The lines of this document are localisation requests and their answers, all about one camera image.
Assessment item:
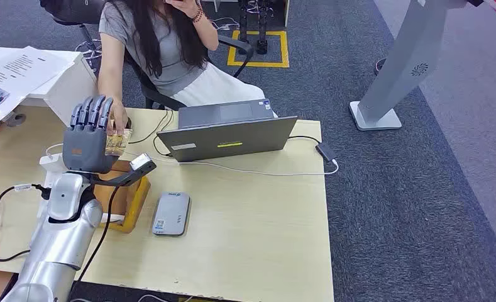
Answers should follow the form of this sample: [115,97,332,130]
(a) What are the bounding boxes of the black adapter cable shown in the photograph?
[288,135,321,147]

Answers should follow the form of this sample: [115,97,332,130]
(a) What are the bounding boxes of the black camera cable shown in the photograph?
[67,185,121,300]

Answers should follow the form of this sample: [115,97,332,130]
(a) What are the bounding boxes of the black laptop cable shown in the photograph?
[152,110,176,159]

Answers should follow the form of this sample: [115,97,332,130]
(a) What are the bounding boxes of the grey card reader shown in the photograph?
[152,191,192,237]

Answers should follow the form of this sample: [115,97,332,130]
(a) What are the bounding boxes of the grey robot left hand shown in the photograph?
[62,94,121,175]

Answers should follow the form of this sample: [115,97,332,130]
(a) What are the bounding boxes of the black mouse cable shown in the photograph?
[128,109,169,145]

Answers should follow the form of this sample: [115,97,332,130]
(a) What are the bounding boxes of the yellow floor tape square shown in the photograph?
[226,30,290,69]

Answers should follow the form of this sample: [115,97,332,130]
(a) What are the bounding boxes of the person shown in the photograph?
[97,0,278,137]

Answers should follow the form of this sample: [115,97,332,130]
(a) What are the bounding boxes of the dark grey adapter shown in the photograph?
[315,142,337,162]

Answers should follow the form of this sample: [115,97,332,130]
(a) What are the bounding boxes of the brown cardboard box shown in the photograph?
[92,160,152,234]

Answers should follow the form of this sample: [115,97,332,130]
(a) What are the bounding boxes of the white charger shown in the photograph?
[39,153,65,174]

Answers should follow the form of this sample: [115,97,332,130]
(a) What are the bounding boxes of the beaded bracelet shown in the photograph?
[190,3,205,24]

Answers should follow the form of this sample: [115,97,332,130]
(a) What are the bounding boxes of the grey kiosk stand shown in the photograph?
[348,0,469,132]

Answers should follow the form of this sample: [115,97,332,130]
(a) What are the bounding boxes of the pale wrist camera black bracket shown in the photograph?
[90,153,157,187]

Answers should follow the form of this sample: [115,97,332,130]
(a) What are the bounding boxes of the white floor cable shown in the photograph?
[209,16,241,33]

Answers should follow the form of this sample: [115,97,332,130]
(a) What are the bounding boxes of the black robot legs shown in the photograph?
[237,0,272,56]

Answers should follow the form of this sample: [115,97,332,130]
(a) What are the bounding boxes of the grey laptop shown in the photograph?
[157,98,299,164]

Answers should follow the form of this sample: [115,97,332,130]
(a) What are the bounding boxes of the white cabinet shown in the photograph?
[0,45,99,127]

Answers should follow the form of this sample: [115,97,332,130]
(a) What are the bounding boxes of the person's left hand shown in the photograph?
[164,0,202,20]

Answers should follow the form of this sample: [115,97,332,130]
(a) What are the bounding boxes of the grey desk grommet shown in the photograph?
[4,112,27,128]

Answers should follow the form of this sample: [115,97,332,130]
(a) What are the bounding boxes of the black office chair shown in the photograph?
[39,0,107,60]
[124,35,255,112]

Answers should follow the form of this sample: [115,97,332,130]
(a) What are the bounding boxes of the gold patterned ID card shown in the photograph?
[105,128,133,157]

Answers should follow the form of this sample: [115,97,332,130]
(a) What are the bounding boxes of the printed paper sheet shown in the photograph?
[0,45,76,137]

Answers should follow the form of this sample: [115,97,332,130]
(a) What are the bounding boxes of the person's right hand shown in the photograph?
[107,99,130,137]

